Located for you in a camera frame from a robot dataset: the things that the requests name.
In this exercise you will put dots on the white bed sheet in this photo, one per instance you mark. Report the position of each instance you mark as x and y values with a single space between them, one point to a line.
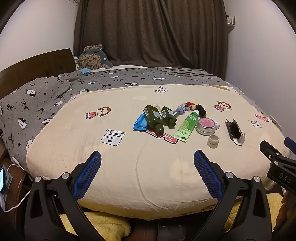
120 67

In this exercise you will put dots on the cream cartoon print quilt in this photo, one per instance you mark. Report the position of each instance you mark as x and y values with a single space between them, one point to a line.
115 157

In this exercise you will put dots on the wooden headboard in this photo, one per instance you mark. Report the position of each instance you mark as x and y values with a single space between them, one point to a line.
30 64

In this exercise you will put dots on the patterned plush toy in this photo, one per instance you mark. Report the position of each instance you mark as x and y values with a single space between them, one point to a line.
92 58

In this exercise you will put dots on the wooden nightstand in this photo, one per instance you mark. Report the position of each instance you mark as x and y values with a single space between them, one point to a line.
16 183

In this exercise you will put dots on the small blue object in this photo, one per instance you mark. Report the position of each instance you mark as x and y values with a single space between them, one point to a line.
84 71

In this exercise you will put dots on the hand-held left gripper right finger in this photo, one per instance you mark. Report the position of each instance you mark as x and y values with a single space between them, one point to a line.
207 172

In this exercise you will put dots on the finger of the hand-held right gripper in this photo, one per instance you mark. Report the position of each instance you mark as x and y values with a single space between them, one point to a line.
269 149
291 142

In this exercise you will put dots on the green tube white cap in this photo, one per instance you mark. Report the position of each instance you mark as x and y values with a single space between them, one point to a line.
186 126

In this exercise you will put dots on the wall shelf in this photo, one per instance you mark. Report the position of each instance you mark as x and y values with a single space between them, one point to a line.
230 22

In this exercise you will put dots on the black silver wrapper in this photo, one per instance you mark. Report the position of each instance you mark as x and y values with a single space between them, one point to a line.
234 131

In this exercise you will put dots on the grey patterned blanket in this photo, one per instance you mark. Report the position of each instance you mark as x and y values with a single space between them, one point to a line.
34 102

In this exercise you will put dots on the yellow fleece blanket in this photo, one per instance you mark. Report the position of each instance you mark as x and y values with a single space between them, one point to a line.
104 224

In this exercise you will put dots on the person's right hand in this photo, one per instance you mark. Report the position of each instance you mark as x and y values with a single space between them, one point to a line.
286 208

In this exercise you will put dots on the small white jar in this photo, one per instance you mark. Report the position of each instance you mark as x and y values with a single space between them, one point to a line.
212 141

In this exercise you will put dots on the brown curtain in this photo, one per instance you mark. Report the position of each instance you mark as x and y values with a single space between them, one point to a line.
150 32

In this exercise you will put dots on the small yellow bottle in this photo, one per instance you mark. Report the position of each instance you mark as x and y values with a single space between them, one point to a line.
156 106

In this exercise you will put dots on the dark green bottle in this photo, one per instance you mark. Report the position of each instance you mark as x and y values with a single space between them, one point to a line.
168 115
153 115

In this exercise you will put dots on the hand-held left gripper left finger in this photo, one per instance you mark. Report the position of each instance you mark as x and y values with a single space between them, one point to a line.
89 173

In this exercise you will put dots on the blue packet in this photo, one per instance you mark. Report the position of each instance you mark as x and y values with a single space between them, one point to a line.
140 122

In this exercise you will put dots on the round pink lid tin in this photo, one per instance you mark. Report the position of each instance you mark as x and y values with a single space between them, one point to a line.
205 125

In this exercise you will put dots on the phone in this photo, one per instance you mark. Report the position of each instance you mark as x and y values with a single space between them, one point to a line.
3 179

